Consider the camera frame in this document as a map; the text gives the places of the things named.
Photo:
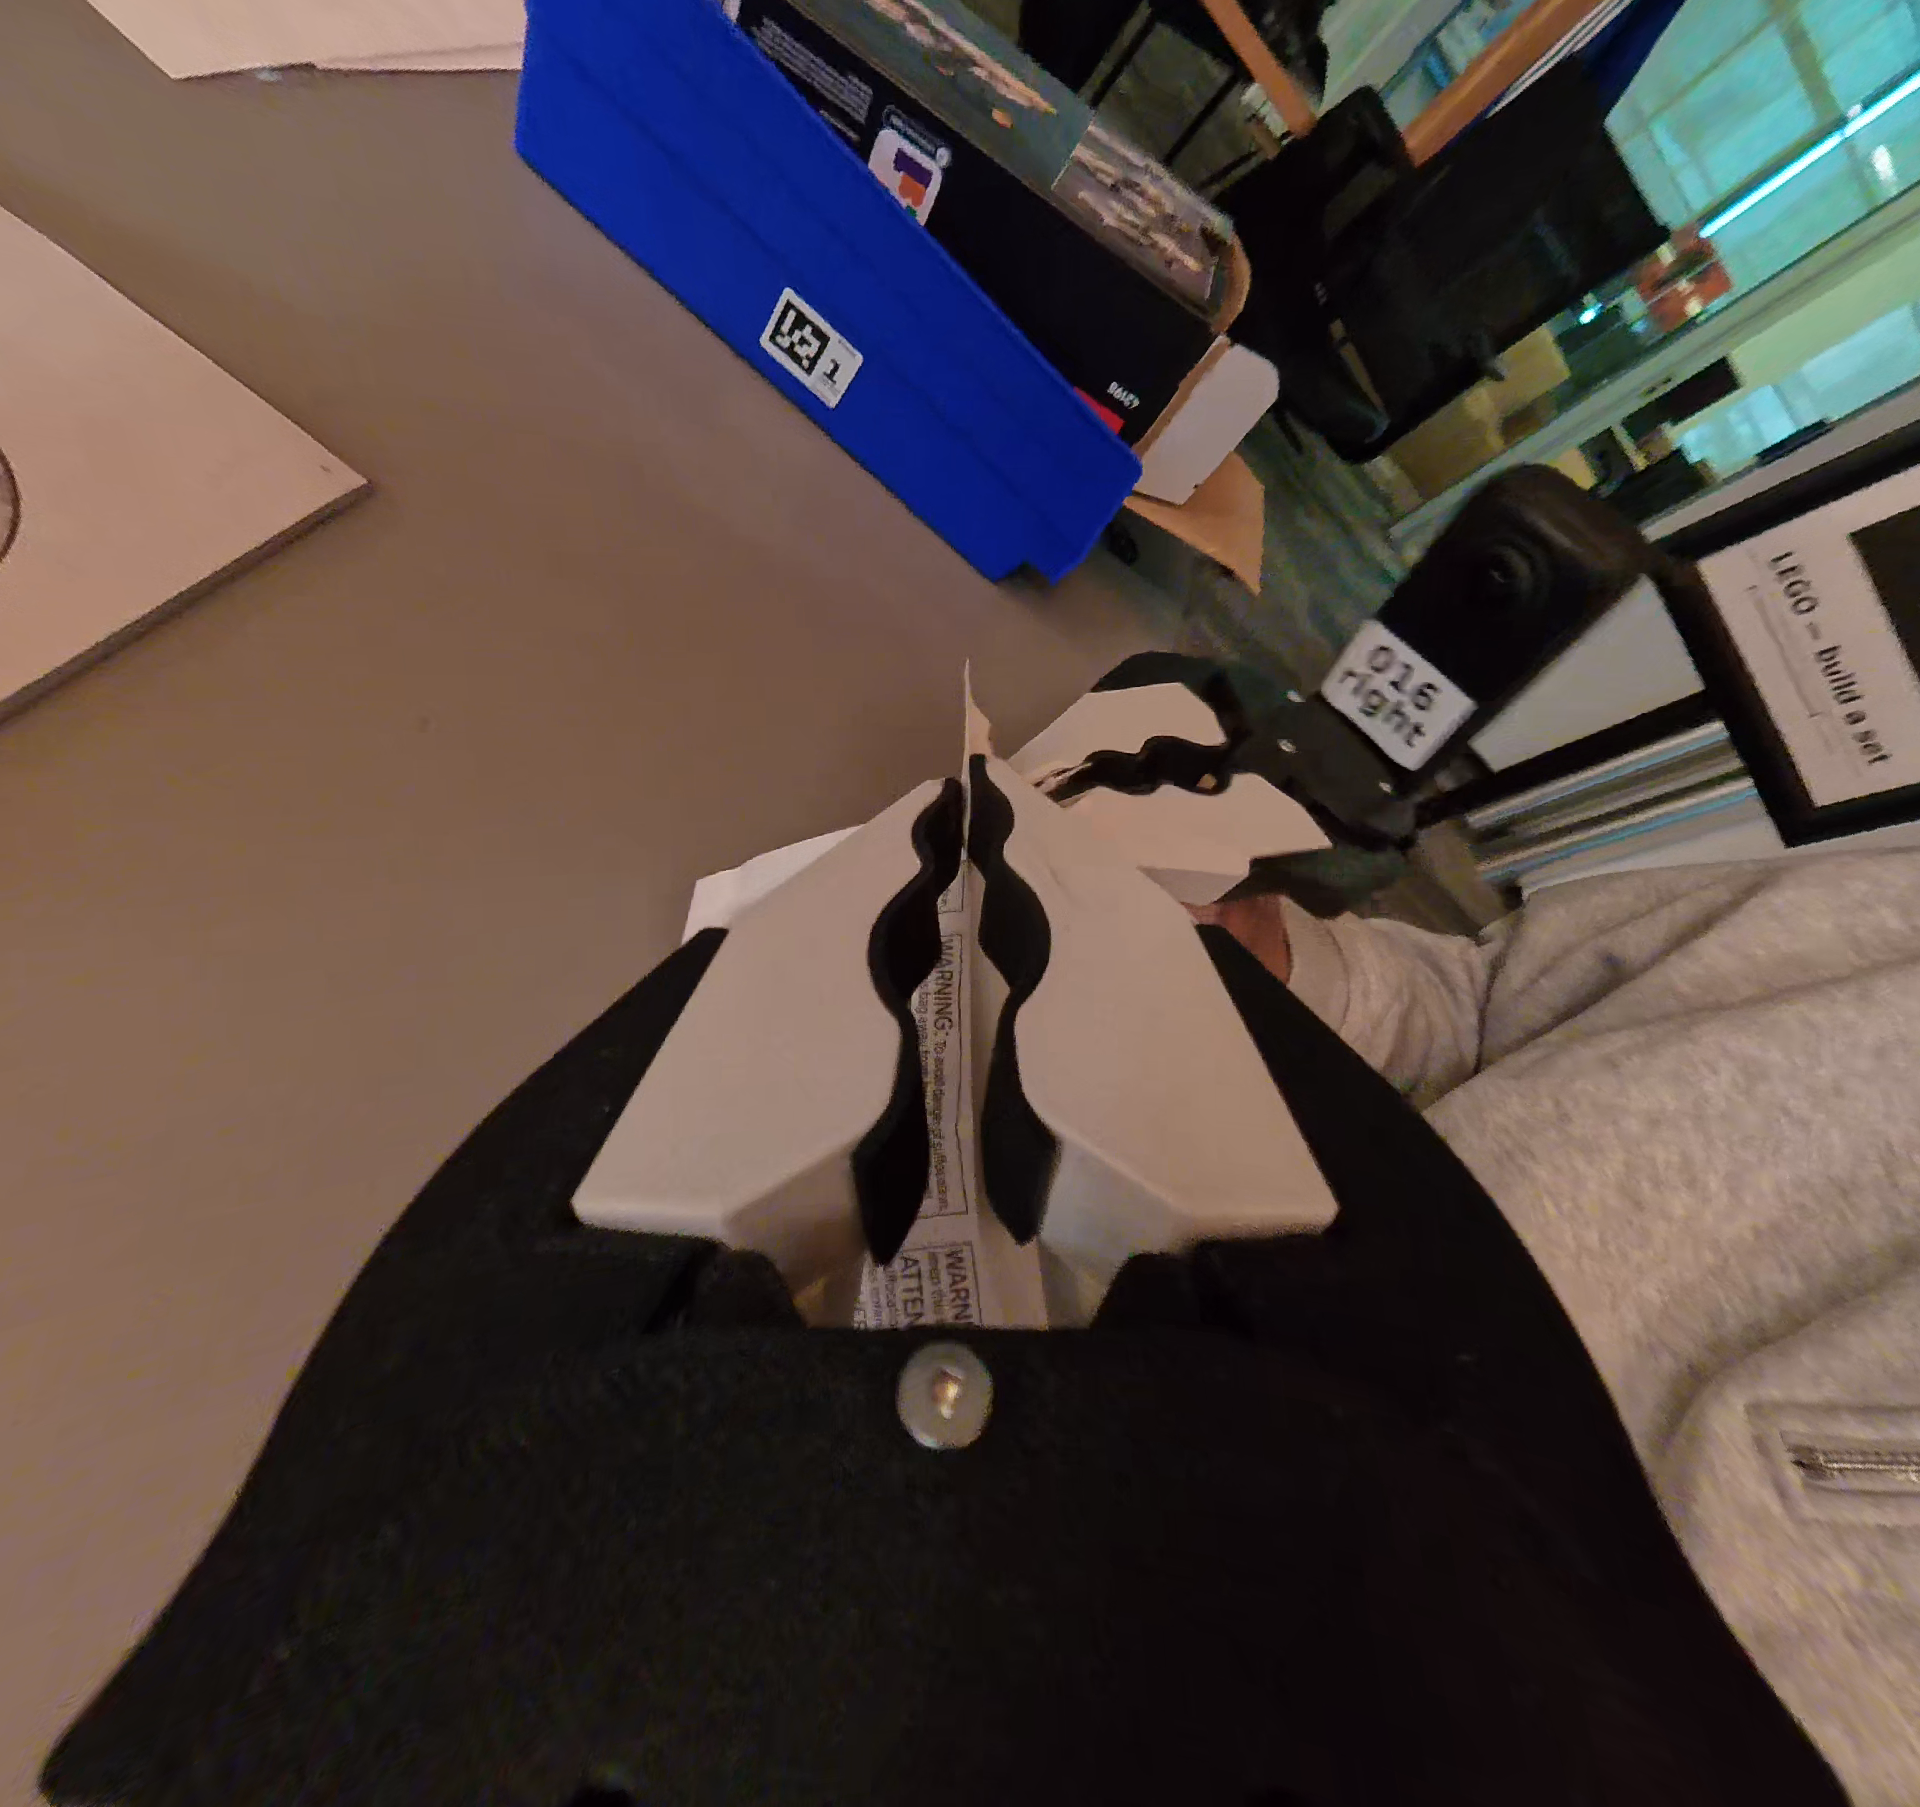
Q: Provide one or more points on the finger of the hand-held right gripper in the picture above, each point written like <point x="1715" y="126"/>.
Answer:
<point x="1139" y="718"/>
<point x="1214" y="824"/>

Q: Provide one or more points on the black toy set box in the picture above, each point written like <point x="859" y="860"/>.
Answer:
<point x="1021" y="269"/>

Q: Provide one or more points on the person's right hand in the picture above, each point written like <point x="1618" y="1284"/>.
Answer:
<point x="1256" y="928"/>

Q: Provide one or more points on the blue plastic bin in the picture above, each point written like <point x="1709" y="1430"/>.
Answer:
<point x="720" y="232"/>

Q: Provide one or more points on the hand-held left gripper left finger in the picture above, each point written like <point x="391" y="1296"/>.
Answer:
<point x="750" y="1073"/>

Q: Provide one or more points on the metal rail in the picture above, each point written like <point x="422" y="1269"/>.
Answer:
<point x="1621" y="802"/>

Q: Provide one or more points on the black office chair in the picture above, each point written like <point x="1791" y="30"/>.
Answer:
<point x="1439" y="278"/>

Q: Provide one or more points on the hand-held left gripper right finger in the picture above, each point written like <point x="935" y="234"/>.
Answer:
<point x="1170" y="1086"/>

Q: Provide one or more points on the person's right forearm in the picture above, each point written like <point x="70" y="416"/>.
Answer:
<point x="1396" y="997"/>

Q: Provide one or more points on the black framed white sign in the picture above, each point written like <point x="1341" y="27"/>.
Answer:
<point x="1799" y="666"/>

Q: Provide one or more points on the white instruction booklet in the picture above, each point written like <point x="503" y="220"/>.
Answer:
<point x="136" y="488"/>

